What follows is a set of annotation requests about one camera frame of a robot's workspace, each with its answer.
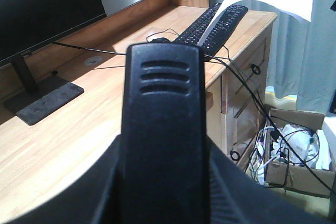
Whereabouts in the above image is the black computer mouse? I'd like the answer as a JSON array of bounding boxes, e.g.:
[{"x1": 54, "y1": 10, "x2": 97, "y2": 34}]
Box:
[{"x1": 150, "y1": 37, "x2": 171, "y2": 43}]

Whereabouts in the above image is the black computer keyboard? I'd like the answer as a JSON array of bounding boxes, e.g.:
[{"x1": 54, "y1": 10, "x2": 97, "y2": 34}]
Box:
[{"x1": 173, "y1": 3, "x2": 248, "y2": 56}]

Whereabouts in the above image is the black orange stapler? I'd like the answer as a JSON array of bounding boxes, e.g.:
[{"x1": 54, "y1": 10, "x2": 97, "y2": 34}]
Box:
[{"x1": 120, "y1": 43, "x2": 210, "y2": 223}]

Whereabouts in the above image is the wooden desk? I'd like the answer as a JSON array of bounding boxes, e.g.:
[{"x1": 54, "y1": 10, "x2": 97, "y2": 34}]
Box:
[{"x1": 0, "y1": 0, "x2": 278, "y2": 209}]

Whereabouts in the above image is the cardboard box with clutter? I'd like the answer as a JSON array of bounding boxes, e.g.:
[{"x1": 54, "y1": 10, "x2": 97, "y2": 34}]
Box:
[{"x1": 263, "y1": 109, "x2": 335, "y2": 198}]

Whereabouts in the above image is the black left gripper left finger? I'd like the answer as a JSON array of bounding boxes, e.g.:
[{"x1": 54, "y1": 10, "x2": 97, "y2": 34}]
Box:
[{"x1": 1, "y1": 134, "x2": 117, "y2": 223}]

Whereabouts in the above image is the black monitor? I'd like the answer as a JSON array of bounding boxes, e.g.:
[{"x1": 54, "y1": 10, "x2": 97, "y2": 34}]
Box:
[{"x1": 1, "y1": 0, "x2": 106, "y2": 125}]

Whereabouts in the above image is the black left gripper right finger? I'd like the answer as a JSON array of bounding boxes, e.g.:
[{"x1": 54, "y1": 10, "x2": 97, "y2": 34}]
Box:
[{"x1": 207, "y1": 138, "x2": 328, "y2": 223}]

